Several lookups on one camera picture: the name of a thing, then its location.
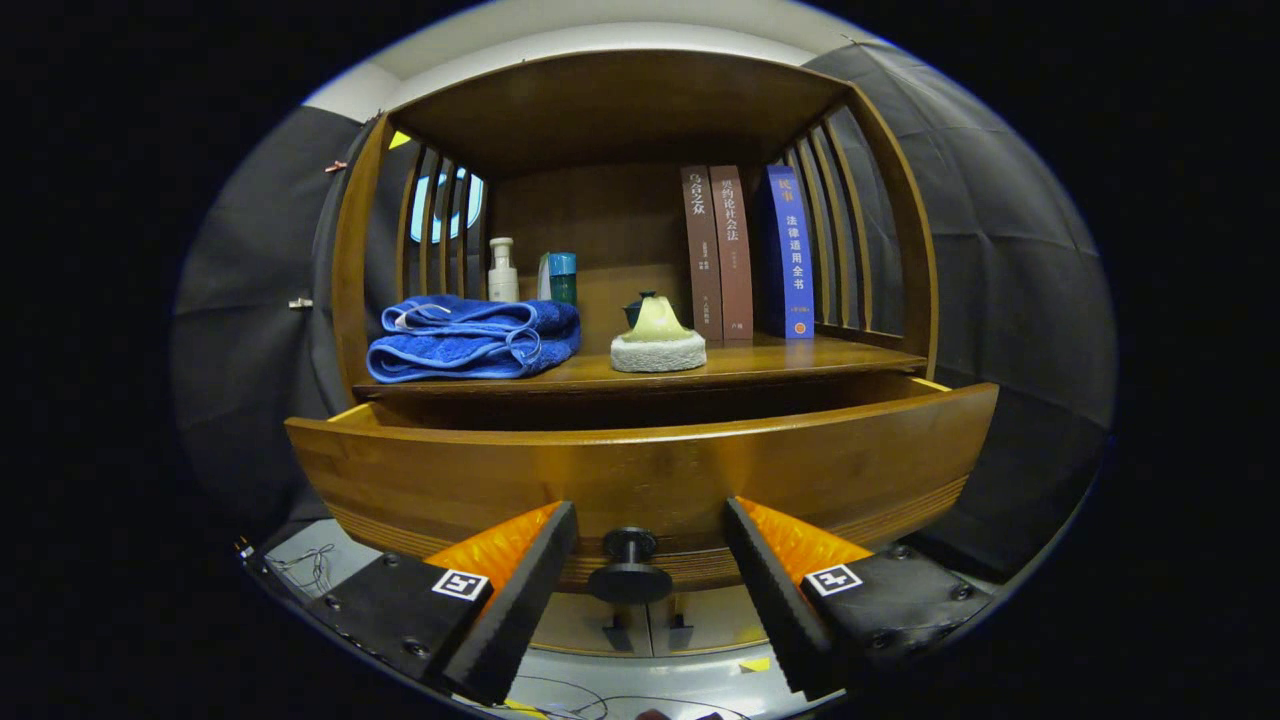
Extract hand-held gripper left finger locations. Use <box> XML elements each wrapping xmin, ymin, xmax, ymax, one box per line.
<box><xmin>308</xmin><ymin>500</ymin><xmax>579</xmax><ymax>706</ymax></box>

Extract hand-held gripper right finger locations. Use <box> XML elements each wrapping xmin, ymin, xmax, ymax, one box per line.
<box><xmin>723</xmin><ymin>496</ymin><xmax>996</xmax><ymax>701</ymax></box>

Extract wooden drawer with black knob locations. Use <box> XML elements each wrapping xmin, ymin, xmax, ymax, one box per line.
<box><xmin>285</xmin><ymin>375</ymin><xmax>1001</xmax><ymax>606</ymax></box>

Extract yellow handled round scrub brush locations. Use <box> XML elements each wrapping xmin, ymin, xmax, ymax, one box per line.
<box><xmin>610</xmin><ymin>292</ymin><xmax>708</xmax><ymax>374</ymax></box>

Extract wooden cabinet door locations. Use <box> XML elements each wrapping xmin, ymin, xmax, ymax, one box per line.
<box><xmin>645</xmin><ymin>585</ymin><xmax>771</xmax><ymax>656</ymax></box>
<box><xmin>528</xmin><ymin>590</ymin><xmax>656</xmax><ymax>659</ymax></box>

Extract wooden countertop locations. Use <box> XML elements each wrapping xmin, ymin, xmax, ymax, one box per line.
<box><xmin>355</xmin><ymin>330</ymin><xmax>929</xmax><ymax>401</ymax></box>

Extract brown wooden cabinet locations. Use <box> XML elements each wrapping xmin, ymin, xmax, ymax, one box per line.
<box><xmin>330</xmin><ymin>50</ymin><xmax>941</xmax><ymax>661</ymax></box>

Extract folded blue towel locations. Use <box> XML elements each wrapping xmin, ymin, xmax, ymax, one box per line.
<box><xmin>366</xmin><ymin>294</ymin><xmax>583</xmax><ymax>384</ymax></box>

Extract dark blue lidded teacup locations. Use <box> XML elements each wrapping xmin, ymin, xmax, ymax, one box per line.
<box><xmin>622</xmin><ymin>293</ymin><xmax>681</xmax><ymax>329</ymax></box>

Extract white pump bottle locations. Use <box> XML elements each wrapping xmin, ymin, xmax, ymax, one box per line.
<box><xmin>487</xmin><ymin>237</ymin><xmax>520</xmax><ymax>303</ymax></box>

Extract teal capped bottle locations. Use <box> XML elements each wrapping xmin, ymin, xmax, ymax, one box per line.
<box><xmin>538</xmin><ymin>251</ymin><xmax>578</xmax><ymax>306</ymax></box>

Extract blue book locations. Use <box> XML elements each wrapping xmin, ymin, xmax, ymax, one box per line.
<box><xmin>765</xmin><ymin>164</ymin><xmax>816</xmax><ymax>340</ymax></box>

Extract reddish brown book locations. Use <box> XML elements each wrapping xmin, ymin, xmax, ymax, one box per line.
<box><xmin>708</xmin><ymin>165</ymin><xmax>755</xmax><ymax>341</ymax></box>

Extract dark brown book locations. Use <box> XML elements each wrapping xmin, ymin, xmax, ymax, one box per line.
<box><xmin>681</xmin><ymin>165</ymin><xmax>724</xmax><ymax>343</ymax></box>

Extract tangle of thin cables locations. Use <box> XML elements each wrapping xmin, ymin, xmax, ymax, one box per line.
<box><xmin>270</xmin><ymin>543</ymin><xmax>336</xmax><ymax>596</ymax></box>

